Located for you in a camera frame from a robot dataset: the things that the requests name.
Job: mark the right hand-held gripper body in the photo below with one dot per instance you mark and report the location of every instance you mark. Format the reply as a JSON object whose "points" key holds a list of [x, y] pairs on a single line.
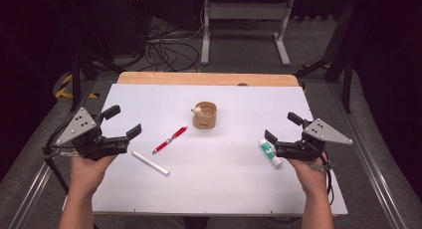
{"points": [[298, 149]]}

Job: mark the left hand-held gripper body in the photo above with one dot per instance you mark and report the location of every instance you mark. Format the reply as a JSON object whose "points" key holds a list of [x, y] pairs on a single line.
{"points": [[99, 146]]}

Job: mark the white green glue stick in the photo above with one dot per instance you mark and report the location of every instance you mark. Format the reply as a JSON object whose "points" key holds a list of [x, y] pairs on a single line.
{"points": [[269, 152]]}

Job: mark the white pen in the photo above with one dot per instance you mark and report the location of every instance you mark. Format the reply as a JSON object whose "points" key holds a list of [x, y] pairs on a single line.
{"points": [[151, 163]]}

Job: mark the red pen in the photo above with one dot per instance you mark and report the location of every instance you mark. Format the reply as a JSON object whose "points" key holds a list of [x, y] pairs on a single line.
{"points": [[172, 137]]}

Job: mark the round wooden pen holder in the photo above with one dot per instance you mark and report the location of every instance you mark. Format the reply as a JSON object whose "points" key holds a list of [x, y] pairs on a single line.
{"points": [[205, 119]]}

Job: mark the person's right hand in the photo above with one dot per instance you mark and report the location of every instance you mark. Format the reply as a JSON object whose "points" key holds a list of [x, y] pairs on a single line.
{"points": [[310, 177]]}

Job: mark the person's left hand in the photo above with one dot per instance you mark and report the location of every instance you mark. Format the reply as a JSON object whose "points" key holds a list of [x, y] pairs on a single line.
{"points": [[84, 176]]}

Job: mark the black metal stand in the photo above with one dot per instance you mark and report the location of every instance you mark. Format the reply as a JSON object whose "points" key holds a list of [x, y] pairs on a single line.
{"points": [[76, 79], [346, 83]]}

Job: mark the yellow black hazard tape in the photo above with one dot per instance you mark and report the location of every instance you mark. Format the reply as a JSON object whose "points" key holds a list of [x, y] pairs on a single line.
{"points": [[64, 86]]}

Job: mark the white table mat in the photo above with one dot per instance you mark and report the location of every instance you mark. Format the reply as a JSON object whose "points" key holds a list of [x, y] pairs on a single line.
{"points": [[215, 182]]}

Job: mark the aluminium floor rail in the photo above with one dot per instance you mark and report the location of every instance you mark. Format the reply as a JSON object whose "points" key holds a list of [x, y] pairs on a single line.
{"points": [[31, 195], [381, 185]]}

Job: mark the grey metal desk frame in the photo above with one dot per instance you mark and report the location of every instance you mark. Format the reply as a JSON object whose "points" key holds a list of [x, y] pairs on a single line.
{"points": [[246, 10]]}

